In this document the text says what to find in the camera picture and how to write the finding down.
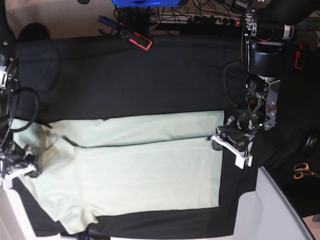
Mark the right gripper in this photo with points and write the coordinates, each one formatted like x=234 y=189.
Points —
x=16 y=161

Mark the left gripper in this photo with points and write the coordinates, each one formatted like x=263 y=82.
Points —
x=237 y=136

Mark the light green T-shirt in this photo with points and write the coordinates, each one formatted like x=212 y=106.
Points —
x=93 y=168

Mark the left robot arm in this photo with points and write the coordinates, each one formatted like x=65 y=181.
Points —
x=266 y=35

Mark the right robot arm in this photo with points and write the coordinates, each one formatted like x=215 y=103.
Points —
x=10 y=88

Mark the white box left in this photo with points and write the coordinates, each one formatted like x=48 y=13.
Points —
x=14 y=222

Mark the white box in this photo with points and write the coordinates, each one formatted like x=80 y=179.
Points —
x=14 y=222
x=266 y=214

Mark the white box right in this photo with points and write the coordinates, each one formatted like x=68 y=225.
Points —
x=266 y=214

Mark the black tape roll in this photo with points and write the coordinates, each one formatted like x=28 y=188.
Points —
x=310 y=145

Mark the red black clamp bottom edge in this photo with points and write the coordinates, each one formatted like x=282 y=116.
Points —
x=88 y=234

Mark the black table cloth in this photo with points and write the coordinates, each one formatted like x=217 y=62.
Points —
x=103 y=77

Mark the orange handled scissors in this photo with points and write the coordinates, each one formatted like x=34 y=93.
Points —
x=302 y=170

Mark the red black clamp with blue handle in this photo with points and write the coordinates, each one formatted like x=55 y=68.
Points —
x=127 y=34

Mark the blue camera mount base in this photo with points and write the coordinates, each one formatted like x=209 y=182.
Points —
x=145 y=3

